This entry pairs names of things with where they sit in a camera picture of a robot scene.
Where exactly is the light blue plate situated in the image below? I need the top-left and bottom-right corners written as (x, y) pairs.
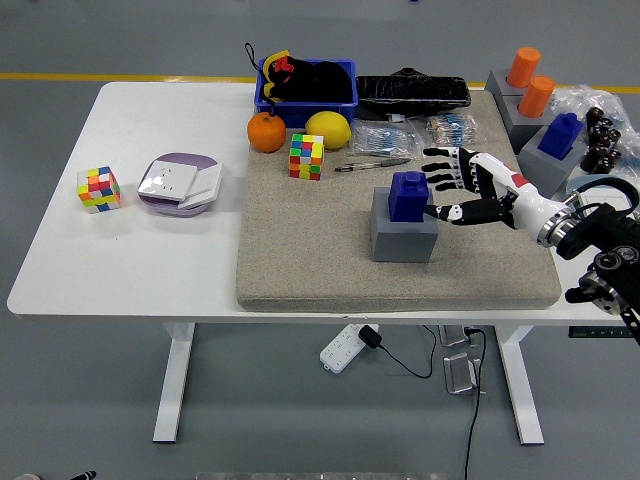
top-left (567, 173), bottom-right (640, 211)

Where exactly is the orange fruit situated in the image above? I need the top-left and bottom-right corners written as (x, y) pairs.
top-left (246, 111), bottom-right (288, 154)

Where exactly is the silver black pen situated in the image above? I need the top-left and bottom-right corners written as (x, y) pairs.
top-left (333, 157), bottom-right (413, 174)

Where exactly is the clear crumpled plastic bag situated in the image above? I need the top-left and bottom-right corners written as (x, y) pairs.
top-left (549, 83), bottom-right (640, 179)

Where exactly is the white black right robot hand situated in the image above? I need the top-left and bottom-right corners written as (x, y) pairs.
top-left (422, 145), bottom-right (560, 239)

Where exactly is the grey-brown table mat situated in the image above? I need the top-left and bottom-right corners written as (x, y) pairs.
top-left (234, 89), bottom-right (562, 314)

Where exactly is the white wall switch panel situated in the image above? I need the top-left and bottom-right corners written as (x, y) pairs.
top-left (178, 163), bottom-right (224, 210)
top-left (579, 191), bottom-right (634, 207)

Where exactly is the black lanyard cord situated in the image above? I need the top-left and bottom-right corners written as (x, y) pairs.
top-left (243, 42), bottom-right (279, 119)

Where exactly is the yellow lemon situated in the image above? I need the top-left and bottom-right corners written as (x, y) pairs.
top-left (305, 110), bottom-right (352, 150)

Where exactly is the white table leg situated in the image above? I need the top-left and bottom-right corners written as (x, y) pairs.
top-left (494, 325), bottom-right (545, 446)
top-left (152, 322), bottom-right (196, 444)

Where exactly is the clear bag of resistors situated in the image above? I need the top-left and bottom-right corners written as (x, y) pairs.
top-left (424, 113), bottom-right (484, 151)
top-left (348, 119), bottom-right (426, 160)

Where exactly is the black table control panel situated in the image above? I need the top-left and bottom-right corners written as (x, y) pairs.
top-left (568, 326), bottom-right (632, 340)

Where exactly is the clear metal bracket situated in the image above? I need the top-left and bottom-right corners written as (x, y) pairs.
top-left (443, 352), bottom-right (484, 397)
top-left (438, 324), bottom-right (474, 349)

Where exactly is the black power cable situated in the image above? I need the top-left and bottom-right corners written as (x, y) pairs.
top-left (462, 327), bottom-right (489, 480)

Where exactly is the black plastic-wrapped device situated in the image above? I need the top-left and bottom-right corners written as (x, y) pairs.
top-left (355, 66), bottom-right (472, 120)

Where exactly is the orange cylinder seal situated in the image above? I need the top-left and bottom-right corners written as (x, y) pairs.
top-left (506, 46), bottom-right (543, 89)
top-left (517, 75), bottom-right (556, 119)

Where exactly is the colourful puzzle cube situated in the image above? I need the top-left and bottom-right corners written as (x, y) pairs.
top-left (76, 165), bottom-right (123, 215)
top-left (288, 132), bottom-right (326, 182)

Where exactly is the thin black adapter cable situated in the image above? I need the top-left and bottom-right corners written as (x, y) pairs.
top-left (377, 324), bottom-right (436, 380)

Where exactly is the white wall socket panel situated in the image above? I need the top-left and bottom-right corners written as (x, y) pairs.
top-left (137, 159), bottom-right (200, 204)

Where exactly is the yellow red black object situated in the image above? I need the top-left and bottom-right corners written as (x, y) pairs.
top-left (260, 48), bottom-right (297, 99)

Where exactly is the black plug adapter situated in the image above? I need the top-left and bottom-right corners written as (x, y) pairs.
top-left (358, 324), bottom-right (384, 351)

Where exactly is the black fabric bundle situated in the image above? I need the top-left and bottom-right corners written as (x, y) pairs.
top-left (287, 58), bottom-right (354, 104)

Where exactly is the blue square seal stamp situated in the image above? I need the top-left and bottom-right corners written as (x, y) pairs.
top-left (388, 170), bottom-right (434, 224)
top-left (537, 112), bottom-right (585, 161)

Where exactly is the blue plastic bin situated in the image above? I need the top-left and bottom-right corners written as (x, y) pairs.
top-left (253, 58), bottom-right (359, 130)

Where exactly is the white power strip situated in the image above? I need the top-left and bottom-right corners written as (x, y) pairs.
top-left (319, 323), bottom-right (369, 375)

